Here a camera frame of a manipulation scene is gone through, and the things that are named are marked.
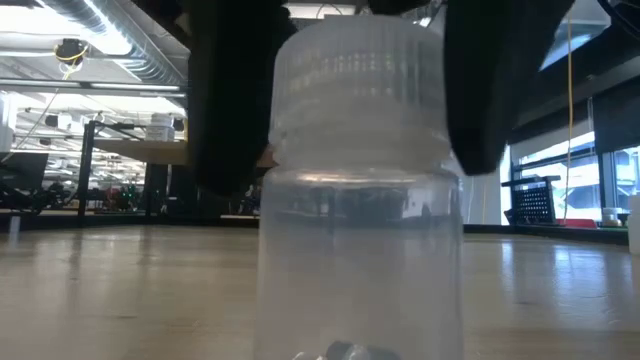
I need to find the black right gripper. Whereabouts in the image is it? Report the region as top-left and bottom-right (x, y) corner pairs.
(367, 0), (577, 177)

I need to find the black background monitor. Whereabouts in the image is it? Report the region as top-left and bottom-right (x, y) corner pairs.
(0, 152), (50, 211)

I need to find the silver ventilation duct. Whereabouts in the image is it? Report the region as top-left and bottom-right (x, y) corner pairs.
(44, 0), (189, 87)

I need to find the red bin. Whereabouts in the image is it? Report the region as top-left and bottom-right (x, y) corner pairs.
(558, 217), (599, 230)

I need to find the yellow hanging cable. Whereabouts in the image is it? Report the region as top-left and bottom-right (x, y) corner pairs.
(566, 9), (574, 224)

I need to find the wooden shelf black metal frame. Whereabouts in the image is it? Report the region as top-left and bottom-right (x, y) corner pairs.
(78, 119), (277, 220)

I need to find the silver ceiling hood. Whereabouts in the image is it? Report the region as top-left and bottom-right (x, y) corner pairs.
(539, 0), (612, 71)

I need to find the black ceiling device yellow cable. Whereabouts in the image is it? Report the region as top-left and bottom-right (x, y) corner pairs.
(53, 37), (90, 65)

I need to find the white medicine bottle blue label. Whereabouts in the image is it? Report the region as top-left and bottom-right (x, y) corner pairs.
(145, 112), (176, 143)

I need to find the black pegboard rack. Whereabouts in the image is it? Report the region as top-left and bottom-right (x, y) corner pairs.
(500, 174), (562, 226)

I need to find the black aluminium table frame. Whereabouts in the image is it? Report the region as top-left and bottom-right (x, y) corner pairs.
(462, 223), (630, 247)

